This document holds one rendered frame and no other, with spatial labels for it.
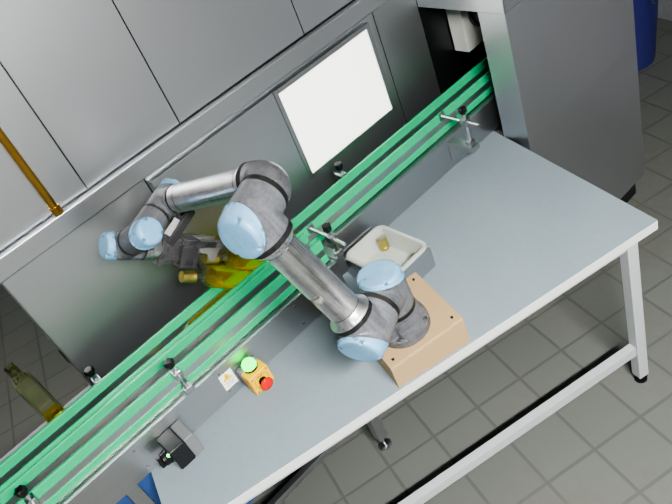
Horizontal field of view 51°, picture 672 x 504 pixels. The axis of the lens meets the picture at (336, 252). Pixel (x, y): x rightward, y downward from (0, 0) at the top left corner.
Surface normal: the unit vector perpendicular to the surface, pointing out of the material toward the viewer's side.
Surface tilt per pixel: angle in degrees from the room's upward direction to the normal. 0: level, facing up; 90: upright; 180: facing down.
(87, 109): 90
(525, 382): 0
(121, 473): 90
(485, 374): 0
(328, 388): 0
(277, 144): 90
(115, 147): 90
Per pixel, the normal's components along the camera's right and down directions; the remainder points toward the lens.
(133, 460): 0.64, 0.31
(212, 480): -0.33, -0.72
